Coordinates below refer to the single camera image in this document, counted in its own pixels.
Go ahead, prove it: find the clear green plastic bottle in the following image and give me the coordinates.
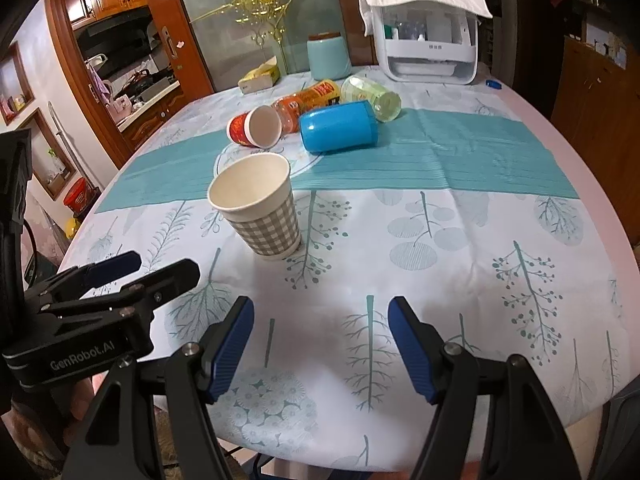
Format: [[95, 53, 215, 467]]
[[341, 74, 403, 123]]

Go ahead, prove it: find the wooden kitchen counter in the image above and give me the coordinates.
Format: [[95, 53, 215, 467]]
[[116, 79, 192, 157]]

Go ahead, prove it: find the leaf print tablecloth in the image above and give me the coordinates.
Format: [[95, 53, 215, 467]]
[[60, 67, 626, 474]]

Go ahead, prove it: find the grey checked paper cup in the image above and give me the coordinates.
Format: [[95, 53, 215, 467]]
[[207, 153, 302, 260]]

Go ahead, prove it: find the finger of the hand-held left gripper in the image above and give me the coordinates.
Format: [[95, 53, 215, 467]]
[[102, 258, 202, 322], [52, 251, 143, 294]]

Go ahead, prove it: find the dark wooden cabinet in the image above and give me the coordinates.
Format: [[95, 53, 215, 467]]
[[549, 34, 640, 253]]

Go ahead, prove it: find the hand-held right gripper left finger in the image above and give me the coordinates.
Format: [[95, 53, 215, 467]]
[[62, 296, 256, 480]]

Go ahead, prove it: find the person's left forearm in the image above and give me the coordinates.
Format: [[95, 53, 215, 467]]
[[0, 400, 68, 480]]

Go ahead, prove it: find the wooden wall niche shelf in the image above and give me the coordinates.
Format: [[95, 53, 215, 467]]
[[14, 107, 79, 202]]

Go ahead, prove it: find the teal ceramic jar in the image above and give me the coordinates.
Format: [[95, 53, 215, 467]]
[[306, 31, 353, 81]]

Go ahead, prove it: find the red bucket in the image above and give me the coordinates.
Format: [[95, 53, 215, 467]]
[[63, 177, 99, 211]]

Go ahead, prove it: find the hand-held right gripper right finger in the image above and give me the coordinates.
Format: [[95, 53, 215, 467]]
[[388, 296, 571, 480]]

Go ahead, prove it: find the blue plastic cup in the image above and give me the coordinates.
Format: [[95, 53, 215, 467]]
[[298, 100, 380, 155]]

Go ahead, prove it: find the yellow tissue box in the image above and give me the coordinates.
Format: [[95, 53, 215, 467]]
[[237, 57, 282, 95]]

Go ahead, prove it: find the gold ornament glass door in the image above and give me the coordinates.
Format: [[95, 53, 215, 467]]
[[169, 0, 375, 94]]

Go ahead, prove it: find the orange plastic bottle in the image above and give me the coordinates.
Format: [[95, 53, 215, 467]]
[[271, 78, 343, 134]]

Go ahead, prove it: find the red paper cup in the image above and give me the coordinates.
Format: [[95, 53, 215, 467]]
[[226, 105, 282, 149]]

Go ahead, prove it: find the white countertop appliance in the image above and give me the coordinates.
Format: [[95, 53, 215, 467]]
[[372, 4, 482, 86]]

